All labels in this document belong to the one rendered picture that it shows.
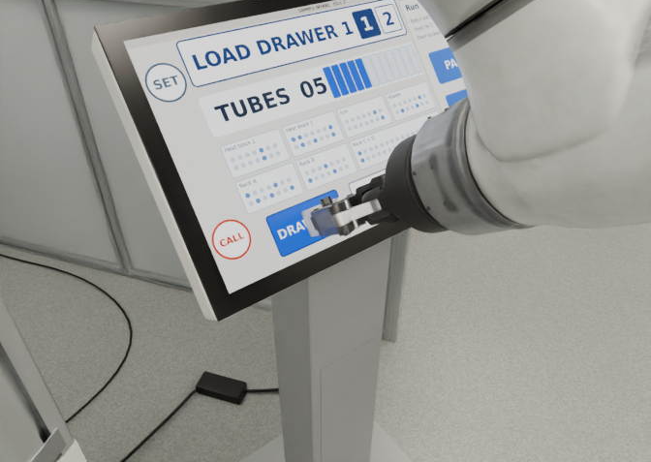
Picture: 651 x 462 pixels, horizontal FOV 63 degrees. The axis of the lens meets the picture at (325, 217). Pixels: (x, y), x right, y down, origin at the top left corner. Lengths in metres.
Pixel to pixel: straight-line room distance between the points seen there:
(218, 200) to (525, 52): 0.37
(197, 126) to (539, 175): 0.38
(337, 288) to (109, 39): 0.46
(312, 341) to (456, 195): 0.57
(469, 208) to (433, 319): 1.56
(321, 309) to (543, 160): 0.59
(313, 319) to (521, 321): 1.23
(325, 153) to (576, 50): 0.40
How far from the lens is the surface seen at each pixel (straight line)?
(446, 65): 0.75
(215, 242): 0.54
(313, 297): 0.78
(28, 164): 2.08
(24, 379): 0.44
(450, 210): 0.33
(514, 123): 0.26
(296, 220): 0.57
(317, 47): 0.65
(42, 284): 2.22
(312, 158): 0.60
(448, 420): 1.64
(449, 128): 0.33
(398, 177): 0.37
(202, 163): 0.55
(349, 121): 0.63
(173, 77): 0.57
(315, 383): 0.94
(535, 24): 0.25
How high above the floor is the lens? 1.35
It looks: 36 degrees down
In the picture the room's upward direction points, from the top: straight up
